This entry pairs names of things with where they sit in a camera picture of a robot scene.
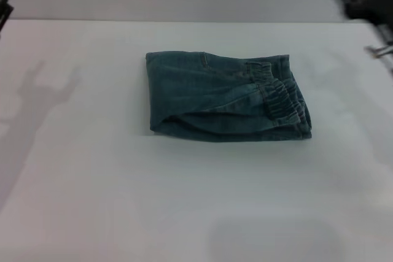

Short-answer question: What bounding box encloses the blue denim shorts basketball print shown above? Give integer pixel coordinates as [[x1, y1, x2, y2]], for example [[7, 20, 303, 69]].
[[144, 52, 314, 143]]

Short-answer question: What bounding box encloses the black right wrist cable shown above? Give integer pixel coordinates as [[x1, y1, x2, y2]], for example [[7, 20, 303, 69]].
[[363, 23, 393, 74]]

